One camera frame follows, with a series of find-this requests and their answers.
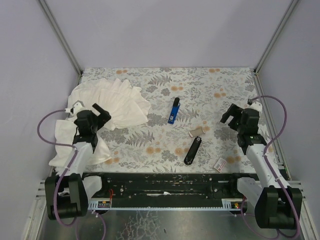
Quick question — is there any red white staple box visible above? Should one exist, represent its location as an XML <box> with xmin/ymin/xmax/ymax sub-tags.
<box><xmin>213</xmin><ymin>157</ymin><xmax>227</xmax><ymax>173</ymax></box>

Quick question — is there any metal staple strip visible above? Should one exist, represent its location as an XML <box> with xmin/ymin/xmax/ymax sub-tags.
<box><xmin>188</xmin><ymin>126</ymin><xmax>207</xmax><ymax>138</ymax></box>

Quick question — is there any black stapler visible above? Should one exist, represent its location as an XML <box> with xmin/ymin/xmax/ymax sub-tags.
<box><xmin>184</xmin><ymin>136</ymin><xmax>202</xmax><ymax>166</ymax></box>

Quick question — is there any blue stapler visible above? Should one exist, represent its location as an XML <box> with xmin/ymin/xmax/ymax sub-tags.
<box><xmin>168</xmin><ymin>97</ymin><xmax>180</xmax><ymax>125</ymax></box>

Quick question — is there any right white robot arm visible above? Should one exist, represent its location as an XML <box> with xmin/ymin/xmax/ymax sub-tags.
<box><xmin>220</xmin><ymin>104</ymin><xmax>303</xmax><ymax>230</ymax></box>

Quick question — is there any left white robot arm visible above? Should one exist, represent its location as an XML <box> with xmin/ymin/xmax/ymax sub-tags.
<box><xmin>44</xmin><ymin>102</ymin><xmax>112</xmax><ymax>223</ymax></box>

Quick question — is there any white cloth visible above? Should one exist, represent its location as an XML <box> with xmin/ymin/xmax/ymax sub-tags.
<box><xmin>49</xmin><ymin>78</ymin><xmax>151</xmax><ymax>167</ymax></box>

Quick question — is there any floral tablecloth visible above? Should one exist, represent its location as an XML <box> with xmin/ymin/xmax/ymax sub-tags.
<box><xmin>81</xmin><ymin>67</ymin><xmax>257</xmax><ymax>173</ymax></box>

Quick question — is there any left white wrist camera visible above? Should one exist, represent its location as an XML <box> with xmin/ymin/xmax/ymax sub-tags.
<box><xmin>64</xmin><ymin>100</ymin><xmax>85</xmax><ymax>117</ymax></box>

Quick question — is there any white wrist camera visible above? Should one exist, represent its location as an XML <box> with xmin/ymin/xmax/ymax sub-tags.
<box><xmin>64</xmin><ymin>100</ymin><xmax>85</xmax><ymax>117</ymax></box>
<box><xmin>247</xmin><ymin>99</ymin><xmax>263</xmax><ymax>113</ymax></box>

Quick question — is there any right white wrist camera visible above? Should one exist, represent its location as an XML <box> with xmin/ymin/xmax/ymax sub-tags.
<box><xmin>247</xmin><ymin>99</ymin><xmax>263</xmax><ymax>113</ymax></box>

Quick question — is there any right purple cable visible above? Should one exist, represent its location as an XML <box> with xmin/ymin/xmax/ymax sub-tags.
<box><xmin>239</xmin><ymin>95</ymin><xmax>301</xmax><ymax>238</ymax></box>

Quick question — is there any purple cable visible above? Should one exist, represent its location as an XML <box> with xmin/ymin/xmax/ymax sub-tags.
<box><xmin>36</xmin><ymin>108</ymin><xmax>108</xmax><ymax>240</ymax></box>
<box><xmin>239</xmin><ymin>95</ymin><xmax>301</xmax><ymax>238</ymax></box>

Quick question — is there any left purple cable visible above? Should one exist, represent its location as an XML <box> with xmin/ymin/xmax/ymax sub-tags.
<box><xmin>36</xmin><ymin>108</ymin><xmax>108</xmax><ymax>240</ymax></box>

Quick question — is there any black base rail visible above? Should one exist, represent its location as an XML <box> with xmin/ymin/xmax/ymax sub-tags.
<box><xmin>85</xmin><ymin>172</ymin><xmax>256</xmax><ymax>200</ymax></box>

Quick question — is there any left aluminium frame post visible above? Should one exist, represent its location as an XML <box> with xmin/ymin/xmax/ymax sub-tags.
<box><xmin>37</xmin><ymin>0</ymin><xmax>83</xmax><ymax>76</ymax></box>

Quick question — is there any aluminium frame post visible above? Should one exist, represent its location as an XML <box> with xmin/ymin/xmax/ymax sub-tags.
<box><xmin>37</xmin><ymin>0</ymin><xmax>83</xmax><ymax>76</ymax></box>
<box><xmin>253</xmin><ymin>0</ymin><xmax>301</xmax><ymax>75</ymax></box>

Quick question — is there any white slotted cable duct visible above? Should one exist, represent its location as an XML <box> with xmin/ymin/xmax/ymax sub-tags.
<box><xmin>88</xmin><ymin>196</ymin><xmax>241</xmax><ymax>212</ymax></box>

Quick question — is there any right aluminium frame post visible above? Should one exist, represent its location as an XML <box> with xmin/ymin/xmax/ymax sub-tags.
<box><xmin>253</xmin><ymin>0</ymin><xmax>301</xmax><ymax>75</ymax></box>

